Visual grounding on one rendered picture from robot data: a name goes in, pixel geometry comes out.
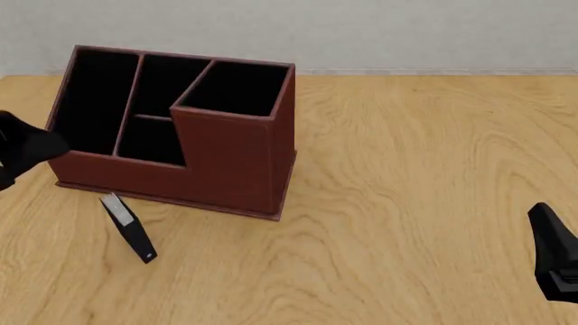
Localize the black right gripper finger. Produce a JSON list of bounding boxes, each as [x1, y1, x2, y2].
[[527, 201, 578, 273]]

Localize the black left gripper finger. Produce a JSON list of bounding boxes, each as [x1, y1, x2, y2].
[[0, 162, 18, 192], [0, 109, 70, 172]]

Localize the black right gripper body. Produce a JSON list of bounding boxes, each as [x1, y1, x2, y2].
[[534, 259, 578, 302]]

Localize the red-brown desk caddy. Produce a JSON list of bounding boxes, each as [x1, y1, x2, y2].
[[46, 44, 298, 223]]

